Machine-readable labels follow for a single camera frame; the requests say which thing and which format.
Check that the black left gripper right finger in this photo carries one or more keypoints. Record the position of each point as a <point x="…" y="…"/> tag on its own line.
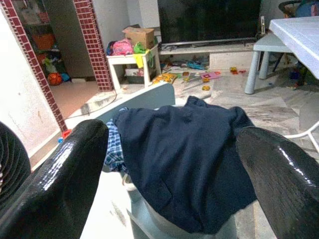
<point x="286" y="186"/>

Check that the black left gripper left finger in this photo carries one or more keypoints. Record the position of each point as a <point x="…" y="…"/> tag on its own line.
<point x="49" y="186"/>

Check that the navy blue garment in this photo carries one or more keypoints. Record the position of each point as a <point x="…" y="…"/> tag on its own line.
<point x="187" y="154"/>

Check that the blue plaid shirt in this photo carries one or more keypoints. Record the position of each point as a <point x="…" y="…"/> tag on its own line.
<point x="114" y="147"/>

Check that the orange ball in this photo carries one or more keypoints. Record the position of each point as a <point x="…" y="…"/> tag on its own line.
<point x="54" y="79"/>

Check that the white laundry basket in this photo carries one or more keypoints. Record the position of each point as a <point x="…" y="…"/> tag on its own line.
<point x="149" y="99"/>

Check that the pink flat toy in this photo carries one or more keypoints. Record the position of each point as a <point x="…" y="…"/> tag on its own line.
<point x="210" y="75"/>

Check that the pale blue child table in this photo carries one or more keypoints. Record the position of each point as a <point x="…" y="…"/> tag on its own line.
<point x="266" y="44"/>

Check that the white side table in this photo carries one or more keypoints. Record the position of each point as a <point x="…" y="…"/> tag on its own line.
<point x="117" y="59"/>

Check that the white plastic folding table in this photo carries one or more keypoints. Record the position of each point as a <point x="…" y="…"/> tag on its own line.
<point x="299" y="35"/>

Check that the pink backpack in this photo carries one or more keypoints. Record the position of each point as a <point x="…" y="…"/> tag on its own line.
<point x="122" y="47"/>

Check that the yellow printed bag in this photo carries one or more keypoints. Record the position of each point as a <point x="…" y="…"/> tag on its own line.
<point x="164" y="78"/>

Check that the white television bench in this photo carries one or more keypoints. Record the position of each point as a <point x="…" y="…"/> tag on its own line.
<point x="199" y="51"/>

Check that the brown cardboard box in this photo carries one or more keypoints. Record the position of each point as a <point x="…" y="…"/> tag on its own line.
<point x="139" y="37"/>

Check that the blue backpack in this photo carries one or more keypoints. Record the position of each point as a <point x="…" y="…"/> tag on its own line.
<point x="307" y="7"/>

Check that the black television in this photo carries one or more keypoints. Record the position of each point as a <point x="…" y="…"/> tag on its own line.
<point x="209" y="20"/>

